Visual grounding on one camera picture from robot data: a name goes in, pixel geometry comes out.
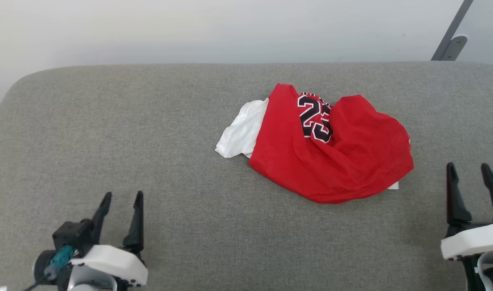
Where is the black cable with teal connector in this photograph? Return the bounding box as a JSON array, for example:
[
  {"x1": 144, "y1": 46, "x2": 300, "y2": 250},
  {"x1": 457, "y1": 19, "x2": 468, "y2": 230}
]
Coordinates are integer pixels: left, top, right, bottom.
[{"x1": 22, "y1": 246, "x2": 76, "y2": 291}]

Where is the red white basketball jersey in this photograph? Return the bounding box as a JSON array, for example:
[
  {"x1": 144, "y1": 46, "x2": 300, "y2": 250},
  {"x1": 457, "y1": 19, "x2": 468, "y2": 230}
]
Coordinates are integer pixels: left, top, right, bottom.
[{"x1": 215, "y1": 83, "x2": 415, "y2": 204}]

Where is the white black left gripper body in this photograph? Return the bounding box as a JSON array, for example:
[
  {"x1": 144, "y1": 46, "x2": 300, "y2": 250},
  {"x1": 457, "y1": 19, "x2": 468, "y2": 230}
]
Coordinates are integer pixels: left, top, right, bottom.
[{"x1": 70, "y1": 244, "x2": 148, "y2": 288}]

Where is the grey metal bracket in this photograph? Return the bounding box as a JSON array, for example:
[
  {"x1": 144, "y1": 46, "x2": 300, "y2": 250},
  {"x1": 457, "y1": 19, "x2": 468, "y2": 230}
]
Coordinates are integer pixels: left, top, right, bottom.
[{"x1": 440, "y1": 36, "x2": 468, "y2": 61}]

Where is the grey metal frame bar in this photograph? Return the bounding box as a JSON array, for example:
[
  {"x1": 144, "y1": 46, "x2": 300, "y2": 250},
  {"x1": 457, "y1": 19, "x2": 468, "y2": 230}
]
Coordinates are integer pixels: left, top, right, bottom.
[{"x1": 431, "y1": 0, "x2": 474, "y2": 61}]

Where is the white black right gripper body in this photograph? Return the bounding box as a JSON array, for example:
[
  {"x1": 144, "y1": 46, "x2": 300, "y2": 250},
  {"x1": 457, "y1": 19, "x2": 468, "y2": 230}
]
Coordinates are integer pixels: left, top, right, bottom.
[{"x1": 440, "y1": 222, "x2": 493, "y2": 261}]

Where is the grey fabric sofa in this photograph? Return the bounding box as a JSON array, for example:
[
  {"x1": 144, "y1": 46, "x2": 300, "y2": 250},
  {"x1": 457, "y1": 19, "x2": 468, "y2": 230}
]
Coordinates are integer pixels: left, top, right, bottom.
[{"x1": 0, "y1": 61, "x2": 493, "y2": 291}]

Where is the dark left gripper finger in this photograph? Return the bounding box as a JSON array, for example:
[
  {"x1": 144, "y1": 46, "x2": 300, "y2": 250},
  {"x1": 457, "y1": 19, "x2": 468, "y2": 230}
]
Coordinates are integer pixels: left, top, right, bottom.
[
  {"x1": 123, "y1": 191, "x2": 145, "y2": 253},
  {"x1": 91, "y1": 192, "x2": 113, "y2": 245}
]

